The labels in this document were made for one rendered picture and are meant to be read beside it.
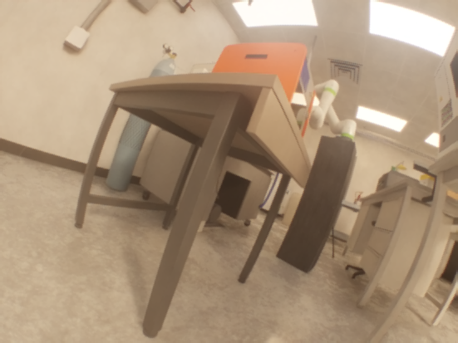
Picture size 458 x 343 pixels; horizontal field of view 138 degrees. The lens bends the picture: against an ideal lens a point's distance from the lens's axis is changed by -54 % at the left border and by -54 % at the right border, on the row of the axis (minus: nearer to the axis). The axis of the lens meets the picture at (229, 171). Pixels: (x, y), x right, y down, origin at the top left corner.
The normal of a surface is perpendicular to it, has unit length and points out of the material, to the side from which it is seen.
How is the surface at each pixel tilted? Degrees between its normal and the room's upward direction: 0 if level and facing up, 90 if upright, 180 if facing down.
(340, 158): 90
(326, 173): 90
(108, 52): 90
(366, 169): 90
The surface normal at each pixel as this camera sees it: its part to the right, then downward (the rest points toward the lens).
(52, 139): 0.80, 0.30
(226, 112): -0.47, -0.21
